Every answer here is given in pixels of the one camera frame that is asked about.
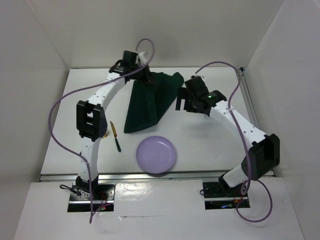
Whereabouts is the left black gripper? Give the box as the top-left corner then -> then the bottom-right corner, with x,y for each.
130,63 -> 157,86

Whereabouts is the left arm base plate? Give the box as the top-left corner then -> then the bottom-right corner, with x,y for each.
59,184 -> 116,213

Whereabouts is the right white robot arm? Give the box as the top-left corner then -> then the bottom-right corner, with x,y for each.
175,76 -> 280,196

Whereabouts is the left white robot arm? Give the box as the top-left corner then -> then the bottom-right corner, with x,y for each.
75,50 -> 152,200

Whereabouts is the lilac plastic plate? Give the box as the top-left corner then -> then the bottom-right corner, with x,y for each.
135,136 -> 177,174

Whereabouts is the gold fork green handle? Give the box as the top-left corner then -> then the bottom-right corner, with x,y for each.
102,129 -> 111,139

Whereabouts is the aluminium rail front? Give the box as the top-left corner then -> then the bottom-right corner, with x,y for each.
39,167 -> 276,181

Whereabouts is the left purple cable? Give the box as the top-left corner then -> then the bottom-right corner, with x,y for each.
48,38 -> 156,224

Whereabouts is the dark green cloth napkin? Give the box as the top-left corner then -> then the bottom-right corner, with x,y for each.
123,72 -> 184,134

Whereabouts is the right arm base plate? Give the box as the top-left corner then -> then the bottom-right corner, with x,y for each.
199,182 -> 250,210

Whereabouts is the gold knife green handle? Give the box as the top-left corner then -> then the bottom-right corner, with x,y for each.
110,121 -> 122,153

